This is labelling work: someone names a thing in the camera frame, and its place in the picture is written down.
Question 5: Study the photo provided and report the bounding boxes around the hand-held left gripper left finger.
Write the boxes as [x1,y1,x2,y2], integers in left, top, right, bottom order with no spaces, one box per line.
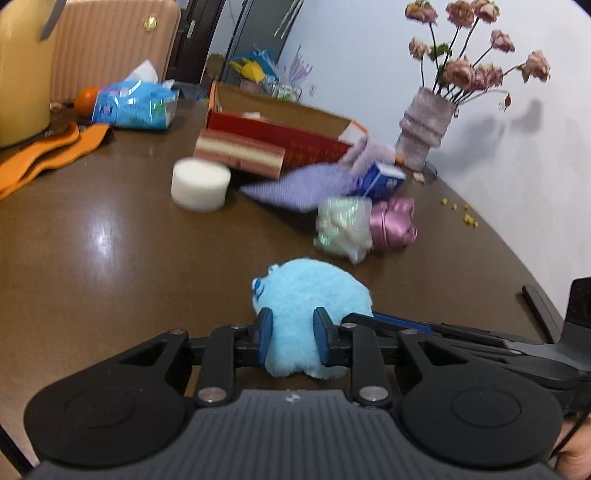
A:
[117,308,273,407]

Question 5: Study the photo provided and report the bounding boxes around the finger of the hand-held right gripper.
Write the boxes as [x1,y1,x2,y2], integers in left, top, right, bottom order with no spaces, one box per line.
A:
[341,312,522,357]
[373,312,513,344]

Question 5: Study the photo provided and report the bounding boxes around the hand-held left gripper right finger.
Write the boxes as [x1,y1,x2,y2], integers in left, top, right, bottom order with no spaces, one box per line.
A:
[313,308,462,409]

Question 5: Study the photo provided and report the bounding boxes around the light blue plush toy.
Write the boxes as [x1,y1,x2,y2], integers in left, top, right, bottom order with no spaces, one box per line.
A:
[250,258,374,380]

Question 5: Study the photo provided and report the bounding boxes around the pink satin scrunchie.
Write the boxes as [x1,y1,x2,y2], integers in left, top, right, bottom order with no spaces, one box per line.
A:
[369,198,419,252]

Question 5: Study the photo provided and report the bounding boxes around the fluffy lilac headband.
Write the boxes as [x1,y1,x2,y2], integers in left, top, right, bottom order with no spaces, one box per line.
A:
[341,134,398,176]

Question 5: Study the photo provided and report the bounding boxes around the red cardboard box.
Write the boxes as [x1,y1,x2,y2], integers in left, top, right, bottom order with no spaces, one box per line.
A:
[205,80,404,169]

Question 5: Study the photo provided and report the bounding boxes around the person's right hand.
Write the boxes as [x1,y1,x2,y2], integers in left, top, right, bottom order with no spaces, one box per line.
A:
[556,427,591,480]

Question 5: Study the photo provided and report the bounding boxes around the white iridescent pouch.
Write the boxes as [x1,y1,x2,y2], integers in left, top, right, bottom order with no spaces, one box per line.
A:
[315,196,374,264]

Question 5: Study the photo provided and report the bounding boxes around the scattered yellow crumbs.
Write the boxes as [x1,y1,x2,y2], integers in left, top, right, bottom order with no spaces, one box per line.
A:
[441,198,478,228]

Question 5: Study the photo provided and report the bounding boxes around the small blue tissue packet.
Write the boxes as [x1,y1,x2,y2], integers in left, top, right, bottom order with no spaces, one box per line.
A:
[360,161,407,200]

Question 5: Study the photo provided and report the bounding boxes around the purple knitted cloth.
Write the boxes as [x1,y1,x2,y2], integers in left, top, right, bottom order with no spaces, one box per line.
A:
[239,162,358,213]

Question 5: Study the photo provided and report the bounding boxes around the white foam cylinder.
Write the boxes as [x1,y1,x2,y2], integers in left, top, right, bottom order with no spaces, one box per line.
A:
[171,157,232,213]

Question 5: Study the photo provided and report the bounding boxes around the pink striped sponge block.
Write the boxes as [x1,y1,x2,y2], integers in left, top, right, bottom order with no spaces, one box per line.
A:
[193,129,286,180]

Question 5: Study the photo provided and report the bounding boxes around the textured mauve vase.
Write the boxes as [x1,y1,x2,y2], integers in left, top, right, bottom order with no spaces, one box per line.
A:
[394,87,458,171]

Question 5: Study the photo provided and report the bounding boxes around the dried pink roses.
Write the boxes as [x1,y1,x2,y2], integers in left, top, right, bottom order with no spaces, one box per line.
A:
[405,0,551,112]

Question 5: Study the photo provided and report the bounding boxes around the blue facial tissue pack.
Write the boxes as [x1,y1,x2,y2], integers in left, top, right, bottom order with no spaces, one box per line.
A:
[91,60,180,130]

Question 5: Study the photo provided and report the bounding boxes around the yellow and blue bag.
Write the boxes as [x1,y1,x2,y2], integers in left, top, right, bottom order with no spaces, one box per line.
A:
[229,46,278,81]

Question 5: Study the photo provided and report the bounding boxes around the orange fruit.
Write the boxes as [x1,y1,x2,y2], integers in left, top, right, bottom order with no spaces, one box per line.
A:
[74,87,100,116]

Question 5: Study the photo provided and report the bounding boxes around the dark brown entrance door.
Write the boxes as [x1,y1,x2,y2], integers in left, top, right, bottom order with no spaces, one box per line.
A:
[166,0,227,84]

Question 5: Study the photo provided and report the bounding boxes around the dark grey refrigerator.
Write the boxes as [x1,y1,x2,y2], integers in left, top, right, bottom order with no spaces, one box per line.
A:
[222,0,305,70]

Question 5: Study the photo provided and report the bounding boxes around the pink ribbed suitcase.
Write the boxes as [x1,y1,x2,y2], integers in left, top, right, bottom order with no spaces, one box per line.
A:
[50,0,181,104]

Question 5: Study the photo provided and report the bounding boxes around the yellow plastic container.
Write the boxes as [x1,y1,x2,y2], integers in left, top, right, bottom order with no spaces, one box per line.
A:
[0,0,63,148]

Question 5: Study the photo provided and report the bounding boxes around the orange strap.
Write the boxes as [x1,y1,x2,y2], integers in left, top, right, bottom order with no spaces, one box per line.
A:
[0,121,112,201]

